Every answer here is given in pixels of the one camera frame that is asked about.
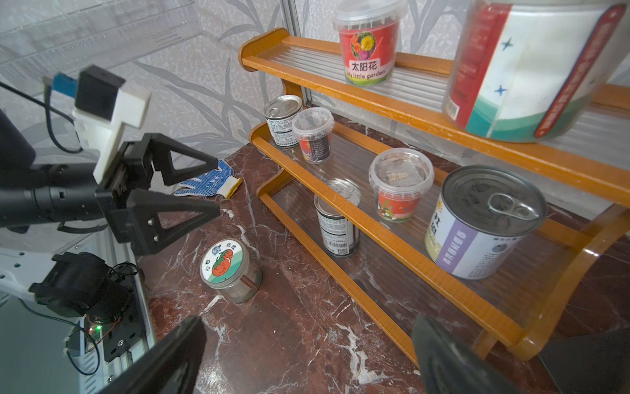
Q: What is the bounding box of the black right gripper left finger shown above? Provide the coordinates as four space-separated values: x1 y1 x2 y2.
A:
101 315 207 394

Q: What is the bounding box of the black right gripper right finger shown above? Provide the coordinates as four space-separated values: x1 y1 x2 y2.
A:
412 315 520 394

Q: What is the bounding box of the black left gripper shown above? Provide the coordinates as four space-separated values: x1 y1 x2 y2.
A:
95 133 221 255

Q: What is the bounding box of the tomato lid jar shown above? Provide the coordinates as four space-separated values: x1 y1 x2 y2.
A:
442 1 629 143
199 238 263 304

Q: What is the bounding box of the small clear cup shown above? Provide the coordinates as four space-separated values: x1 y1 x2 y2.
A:
292 108 335 164
368 148 435 223

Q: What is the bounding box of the small red label plastic cup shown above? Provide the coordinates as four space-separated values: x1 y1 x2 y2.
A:
333 0 409 87

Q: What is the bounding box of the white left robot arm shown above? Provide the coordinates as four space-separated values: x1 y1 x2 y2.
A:
1 117 220 320

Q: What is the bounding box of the black label can bottom shelf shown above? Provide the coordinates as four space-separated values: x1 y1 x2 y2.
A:
313 178 362 257

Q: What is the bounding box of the orange wooden three-tier shelf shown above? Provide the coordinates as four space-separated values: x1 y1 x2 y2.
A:
238 28 629 361

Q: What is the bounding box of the blue dotted work glove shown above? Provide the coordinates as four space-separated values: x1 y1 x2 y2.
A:
174 160 242 199

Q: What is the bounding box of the left green circuit board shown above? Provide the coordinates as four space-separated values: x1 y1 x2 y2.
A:
85 320 119 352

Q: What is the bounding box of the silver pull-tab can left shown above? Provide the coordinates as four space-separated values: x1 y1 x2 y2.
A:
263 95 303 148

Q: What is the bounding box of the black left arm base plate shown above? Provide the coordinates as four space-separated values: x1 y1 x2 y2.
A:
88 275 146 362

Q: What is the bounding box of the aluminium front rail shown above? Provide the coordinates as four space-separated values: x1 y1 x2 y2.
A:
56 230 156 393

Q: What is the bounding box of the dark metal tree base plate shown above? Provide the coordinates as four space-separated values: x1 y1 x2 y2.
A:
538 328 629 393

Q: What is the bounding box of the clear acrylic wall shelf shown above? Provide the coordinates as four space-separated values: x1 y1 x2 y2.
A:
1 1 203 95

